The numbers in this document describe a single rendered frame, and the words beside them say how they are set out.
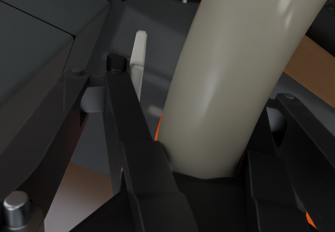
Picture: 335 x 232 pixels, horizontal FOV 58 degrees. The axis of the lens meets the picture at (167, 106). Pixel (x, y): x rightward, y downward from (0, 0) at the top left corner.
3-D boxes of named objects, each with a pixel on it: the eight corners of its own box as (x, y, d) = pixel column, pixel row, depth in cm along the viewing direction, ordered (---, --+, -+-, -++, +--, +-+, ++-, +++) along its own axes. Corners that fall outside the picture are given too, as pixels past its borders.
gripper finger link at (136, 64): (137, 116, 17) (124, 115, 17) (142, 69, 23) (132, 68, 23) (143, 66, 15) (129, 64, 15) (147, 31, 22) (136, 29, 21)
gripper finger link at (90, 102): (123, 119, 15) (61, 112, 15) (130, 78, 19) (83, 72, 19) (125, 92, 14) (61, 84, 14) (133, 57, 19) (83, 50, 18)
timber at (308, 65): (255, 46, 101) (264, 58, 90) (281, 15, 96) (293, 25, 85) (319, 92, 108) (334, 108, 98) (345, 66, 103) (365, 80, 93)
